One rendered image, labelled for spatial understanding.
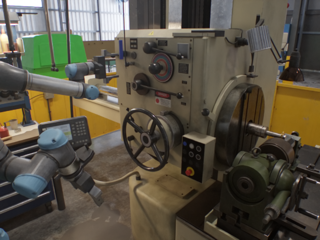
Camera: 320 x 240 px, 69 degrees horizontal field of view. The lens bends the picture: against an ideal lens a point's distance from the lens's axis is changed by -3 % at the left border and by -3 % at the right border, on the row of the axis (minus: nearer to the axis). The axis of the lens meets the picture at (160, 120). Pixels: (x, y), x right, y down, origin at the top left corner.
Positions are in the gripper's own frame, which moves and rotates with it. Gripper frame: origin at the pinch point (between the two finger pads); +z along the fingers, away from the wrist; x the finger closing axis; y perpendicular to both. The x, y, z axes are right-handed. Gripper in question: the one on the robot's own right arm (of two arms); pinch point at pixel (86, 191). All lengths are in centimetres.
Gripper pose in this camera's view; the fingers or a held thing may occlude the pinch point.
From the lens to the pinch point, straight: 96.7
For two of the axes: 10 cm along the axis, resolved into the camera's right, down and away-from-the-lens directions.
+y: -5.8, 6.1, -5.3
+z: 1.4, 7.2, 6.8
